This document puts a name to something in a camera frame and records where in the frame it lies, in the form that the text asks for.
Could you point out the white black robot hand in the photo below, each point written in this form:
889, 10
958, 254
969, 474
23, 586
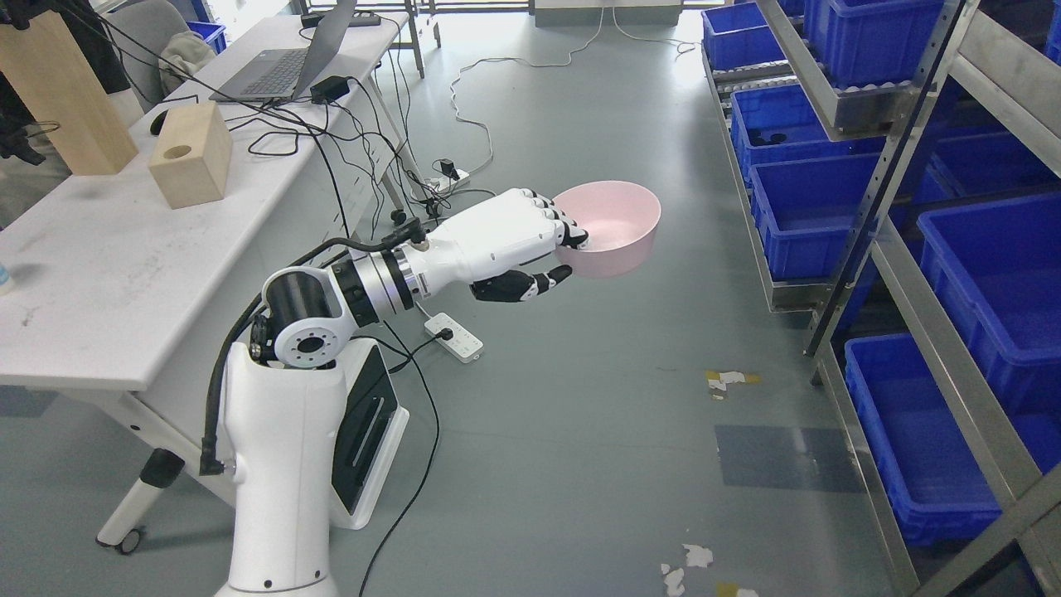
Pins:
484, 245

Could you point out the pink ikea bowl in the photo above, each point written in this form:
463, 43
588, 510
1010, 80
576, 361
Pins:
621, 219

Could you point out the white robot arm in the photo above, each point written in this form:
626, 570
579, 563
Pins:
313, 420

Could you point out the steel shelf rack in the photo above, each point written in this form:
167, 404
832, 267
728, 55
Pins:
899, 170

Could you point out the white power strip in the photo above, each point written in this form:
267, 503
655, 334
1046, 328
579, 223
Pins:
454, 337

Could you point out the grey laptop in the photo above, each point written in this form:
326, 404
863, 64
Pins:
282, 73

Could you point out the small wooden block with hole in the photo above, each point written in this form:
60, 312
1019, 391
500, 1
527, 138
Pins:
191, 159

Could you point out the white desk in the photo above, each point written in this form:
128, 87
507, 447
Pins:
123, 302

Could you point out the tall wooden block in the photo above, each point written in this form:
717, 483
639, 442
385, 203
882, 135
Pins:
50, 74

